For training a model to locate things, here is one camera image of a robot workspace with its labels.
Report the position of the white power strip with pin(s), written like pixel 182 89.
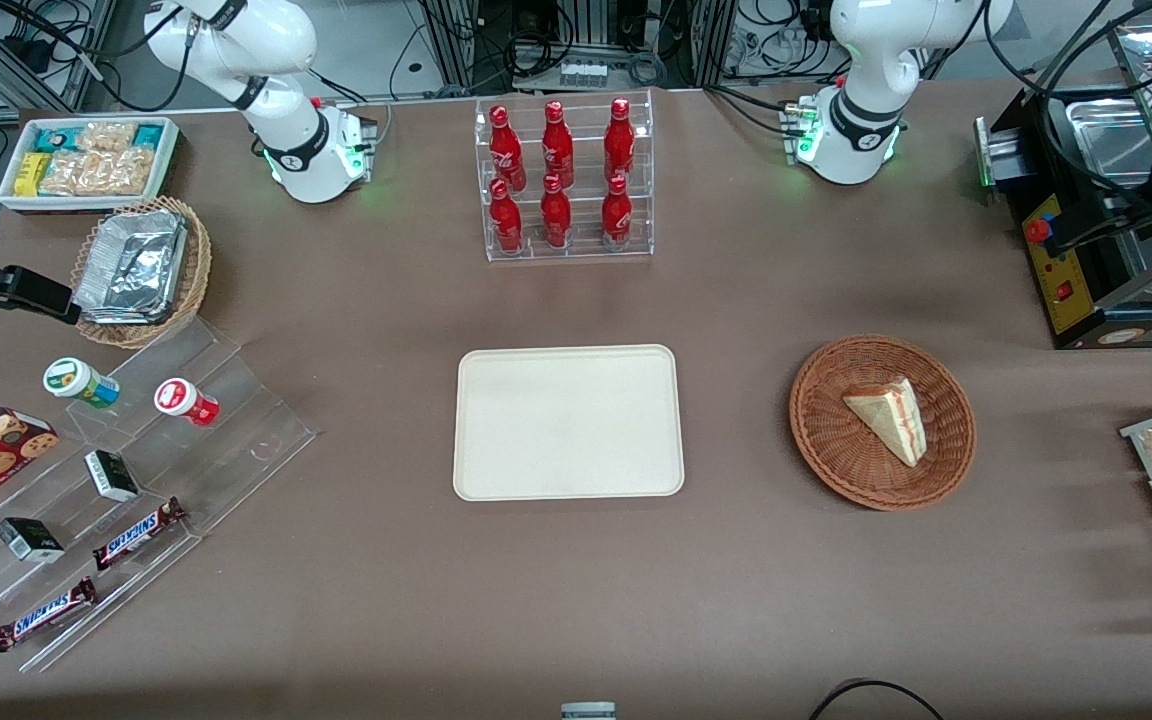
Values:
pixel 584 74

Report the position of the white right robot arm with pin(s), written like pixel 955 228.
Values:
pixel 296 150

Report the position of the steel tray in machine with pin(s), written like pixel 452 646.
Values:
pixel 1111 140

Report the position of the triangular sandwich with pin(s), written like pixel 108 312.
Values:
pixel 891 415

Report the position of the yellow snack packet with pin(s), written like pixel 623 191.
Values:
pixel 31 175

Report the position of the small clear cracker bag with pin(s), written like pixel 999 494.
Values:
pixel 108 136

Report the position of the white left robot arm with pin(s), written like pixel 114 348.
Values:
pixel 861 60

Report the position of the round brown wicker basket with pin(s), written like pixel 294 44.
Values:
pixel 836 450

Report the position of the large clear cracker bag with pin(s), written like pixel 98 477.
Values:
pixel 101 172

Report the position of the clear acrylic bottle rack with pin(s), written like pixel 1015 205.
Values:
pixel 584 250

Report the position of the teal snack packet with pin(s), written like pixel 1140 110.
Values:
pixel 148 136
pixel 58 138

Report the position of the green lidded cup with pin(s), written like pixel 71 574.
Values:
pixel 76 380

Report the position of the cream rectangular tray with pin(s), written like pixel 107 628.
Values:
pixel 556 425

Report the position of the red cola bottle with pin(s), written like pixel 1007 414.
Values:
pixel 506 222
pixel 617 215
pixel 557 148
pixel 505 150
pixel 619 145
pixel 556 218

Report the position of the clear acrylic stepped stand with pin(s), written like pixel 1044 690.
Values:
pixel 236 420

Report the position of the black machine with red button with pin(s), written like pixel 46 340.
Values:
pixel 1071 290

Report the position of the white rectangular snack bin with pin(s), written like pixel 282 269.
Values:
pixel 11 202

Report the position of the snickers bar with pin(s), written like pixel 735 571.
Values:
pixel 136 535
pixel 44 615

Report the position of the light wicker basket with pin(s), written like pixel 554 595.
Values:
pixel 198 270

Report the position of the red lidded cup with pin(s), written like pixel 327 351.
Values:
pixel 181 400

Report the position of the stack of foil containers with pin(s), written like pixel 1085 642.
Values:
pixel 131 265

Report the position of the small black box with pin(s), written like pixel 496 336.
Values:
pixel 29 540
pixel 111 476

